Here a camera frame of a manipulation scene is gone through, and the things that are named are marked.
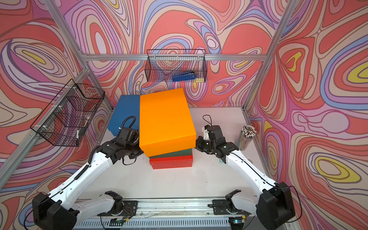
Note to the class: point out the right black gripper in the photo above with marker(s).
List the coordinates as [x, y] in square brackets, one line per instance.
[198, 145]

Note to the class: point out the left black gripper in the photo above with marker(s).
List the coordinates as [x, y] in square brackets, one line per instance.
[136, 155]

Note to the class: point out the green shoebox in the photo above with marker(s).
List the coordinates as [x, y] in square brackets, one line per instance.
[184, 152]

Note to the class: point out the red shoebox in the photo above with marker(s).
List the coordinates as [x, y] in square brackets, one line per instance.
[172, 162]

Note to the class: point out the blue shoebox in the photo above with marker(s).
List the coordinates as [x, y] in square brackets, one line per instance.
[128, 105]

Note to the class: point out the orange shoebox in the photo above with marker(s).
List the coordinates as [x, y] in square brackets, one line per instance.
[166, 124]

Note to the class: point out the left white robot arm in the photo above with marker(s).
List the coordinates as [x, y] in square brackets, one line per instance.
[58, 210]

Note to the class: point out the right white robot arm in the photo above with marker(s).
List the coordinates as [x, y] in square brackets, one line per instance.
[272, 202]

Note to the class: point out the metal cup of pencils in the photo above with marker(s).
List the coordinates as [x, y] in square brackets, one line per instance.
[246, 135]

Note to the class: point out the marker in left basket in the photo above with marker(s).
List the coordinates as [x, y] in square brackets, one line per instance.
[77, 138]

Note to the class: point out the blue stapler in basket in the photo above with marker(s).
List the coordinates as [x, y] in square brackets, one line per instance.
[184, 76]

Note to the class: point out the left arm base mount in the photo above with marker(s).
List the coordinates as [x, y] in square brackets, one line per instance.
[128, 210]

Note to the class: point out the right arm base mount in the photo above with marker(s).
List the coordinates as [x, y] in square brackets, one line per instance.
[223, 207]

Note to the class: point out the black wire basket left wall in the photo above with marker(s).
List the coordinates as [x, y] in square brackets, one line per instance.
[76, 106]

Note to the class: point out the black wire basket wall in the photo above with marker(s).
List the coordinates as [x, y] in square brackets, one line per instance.
[76, 106]
[162, 64]

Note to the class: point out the aluminium rail front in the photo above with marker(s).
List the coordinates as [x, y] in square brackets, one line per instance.
[190, 213]

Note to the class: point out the black wire basket back wall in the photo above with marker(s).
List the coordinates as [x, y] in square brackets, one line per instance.
[162, 64]

